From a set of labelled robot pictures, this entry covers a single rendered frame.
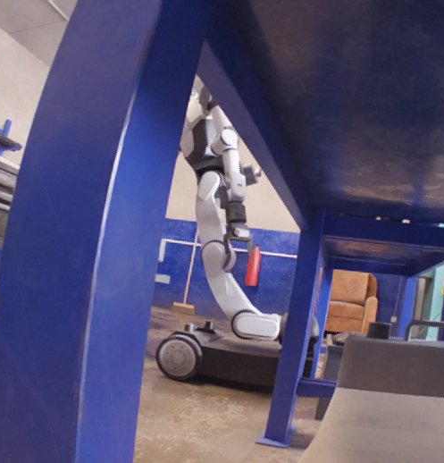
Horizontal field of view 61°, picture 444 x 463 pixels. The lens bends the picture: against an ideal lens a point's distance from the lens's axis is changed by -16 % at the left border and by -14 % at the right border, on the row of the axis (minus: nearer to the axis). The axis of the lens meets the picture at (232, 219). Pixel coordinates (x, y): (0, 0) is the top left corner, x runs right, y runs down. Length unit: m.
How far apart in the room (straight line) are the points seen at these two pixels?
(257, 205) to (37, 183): 5.99
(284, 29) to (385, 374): 0.64
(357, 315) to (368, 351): 4.25
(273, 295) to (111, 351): 5.77
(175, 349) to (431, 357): 1.24
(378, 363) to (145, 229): 0.67
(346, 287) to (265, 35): 5.09
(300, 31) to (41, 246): 0.32
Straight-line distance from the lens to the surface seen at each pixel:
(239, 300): 1.96
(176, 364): 1.83
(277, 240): 6.01
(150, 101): 0.20
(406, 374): 0.83
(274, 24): 0.42
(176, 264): 6.37
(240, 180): 1.85
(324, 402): 1.50
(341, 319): 5.10
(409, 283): 2.28
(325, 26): 0.41
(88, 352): 0.18
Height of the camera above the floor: 0.42
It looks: 9 degrees up
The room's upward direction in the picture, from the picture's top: 9 degrees clockwise
